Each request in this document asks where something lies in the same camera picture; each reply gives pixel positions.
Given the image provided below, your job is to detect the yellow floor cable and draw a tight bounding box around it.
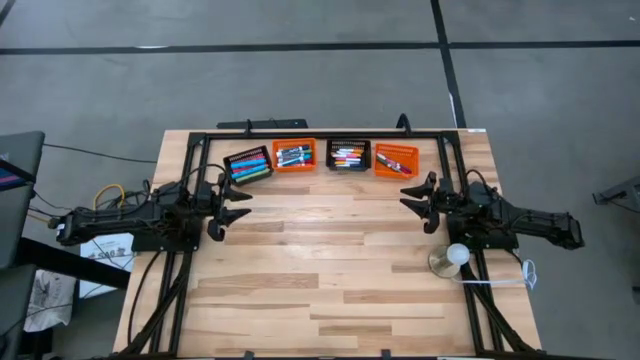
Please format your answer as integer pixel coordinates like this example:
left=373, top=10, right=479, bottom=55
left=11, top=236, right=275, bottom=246
left=91, top=183, right=126, bottom=211

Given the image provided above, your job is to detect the orange plastic basket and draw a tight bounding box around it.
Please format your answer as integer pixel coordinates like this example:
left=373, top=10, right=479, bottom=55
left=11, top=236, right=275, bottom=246
left=271, top=137, right=318, bottom=174
left=373, top=142, right=420, bottom=180

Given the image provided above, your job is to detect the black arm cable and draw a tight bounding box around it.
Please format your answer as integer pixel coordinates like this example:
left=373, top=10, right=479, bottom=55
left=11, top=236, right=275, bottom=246
left=464, top=168, right=490, bottom=190
left=177, top=162, right=229, bottom=194

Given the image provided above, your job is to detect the black rectangular box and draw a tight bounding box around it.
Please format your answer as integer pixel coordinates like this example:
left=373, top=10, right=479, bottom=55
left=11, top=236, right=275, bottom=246
left=216, top=118, right=309, bottom=130

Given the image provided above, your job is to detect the white bag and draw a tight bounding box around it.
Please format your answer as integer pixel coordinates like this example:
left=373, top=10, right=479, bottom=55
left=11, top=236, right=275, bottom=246
left=23, top=268, right=77, bottom=334

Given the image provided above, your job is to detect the brass lamp with white bulb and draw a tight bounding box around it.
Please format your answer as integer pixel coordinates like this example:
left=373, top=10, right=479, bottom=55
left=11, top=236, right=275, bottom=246
left=428, top=242, right=472, bottom=279

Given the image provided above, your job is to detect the white printed paper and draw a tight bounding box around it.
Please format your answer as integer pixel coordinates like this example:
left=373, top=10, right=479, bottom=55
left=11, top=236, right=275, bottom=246
left=78, top=232, right=136, bottom=300

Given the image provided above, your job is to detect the black plastic basket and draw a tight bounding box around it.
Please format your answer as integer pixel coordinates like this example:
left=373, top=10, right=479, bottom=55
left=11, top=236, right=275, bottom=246
left=223, top=145, right=275, bottom=187
left=325, top=138, right=372, bottom=173

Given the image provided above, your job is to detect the thin red marker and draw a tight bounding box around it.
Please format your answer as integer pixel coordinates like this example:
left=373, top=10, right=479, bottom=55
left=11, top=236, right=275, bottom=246
left=379, top=155, right=414, bottom=176

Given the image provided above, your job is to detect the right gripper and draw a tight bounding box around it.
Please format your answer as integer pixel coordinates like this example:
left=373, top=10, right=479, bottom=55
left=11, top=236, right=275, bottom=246
left=399, top=170, right=501, bottom=236

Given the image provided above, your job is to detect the thin dark blue marker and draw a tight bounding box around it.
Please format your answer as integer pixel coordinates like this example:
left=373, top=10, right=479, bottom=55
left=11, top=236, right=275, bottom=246
left=377, top=152, right=412, bottom=174

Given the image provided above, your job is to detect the grey chair base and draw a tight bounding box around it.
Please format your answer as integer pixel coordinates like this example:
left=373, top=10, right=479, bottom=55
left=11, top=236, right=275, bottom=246
left=592, top=173, right=640, bottom=206

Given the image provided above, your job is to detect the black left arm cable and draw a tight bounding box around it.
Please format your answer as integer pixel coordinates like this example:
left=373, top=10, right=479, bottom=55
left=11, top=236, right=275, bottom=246
left=177, top=162, right=229, bottom=194

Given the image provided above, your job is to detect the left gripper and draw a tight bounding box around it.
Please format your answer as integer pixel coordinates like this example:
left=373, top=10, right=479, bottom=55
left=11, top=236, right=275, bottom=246
left=198, top=172, right=254, bottom=242

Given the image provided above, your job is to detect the black floor cable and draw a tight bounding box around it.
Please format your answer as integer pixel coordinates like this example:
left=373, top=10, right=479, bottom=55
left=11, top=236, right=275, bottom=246
left=42, top=143, right=159, bottom=165

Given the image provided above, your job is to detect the white lamp cable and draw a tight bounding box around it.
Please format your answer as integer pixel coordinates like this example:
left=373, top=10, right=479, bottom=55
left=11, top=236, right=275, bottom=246
left=452, top=258, right=539, bottom=292

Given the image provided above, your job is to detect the black desk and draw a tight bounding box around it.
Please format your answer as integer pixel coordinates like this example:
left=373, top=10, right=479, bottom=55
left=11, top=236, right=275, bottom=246
left=0, top=130, right=132, bottom=360

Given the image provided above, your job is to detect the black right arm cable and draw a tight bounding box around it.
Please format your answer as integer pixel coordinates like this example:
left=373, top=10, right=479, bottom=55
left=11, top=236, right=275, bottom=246
left=464, top=168, right=490, bottom=190

